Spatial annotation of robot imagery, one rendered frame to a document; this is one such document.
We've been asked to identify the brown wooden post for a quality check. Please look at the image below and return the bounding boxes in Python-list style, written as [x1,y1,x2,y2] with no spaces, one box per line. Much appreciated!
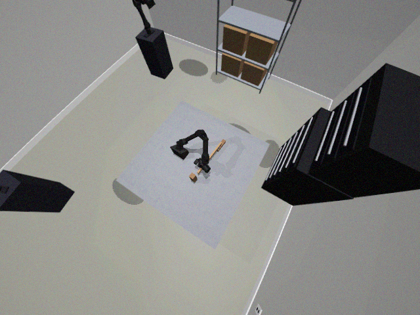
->
[189,139,226,182]

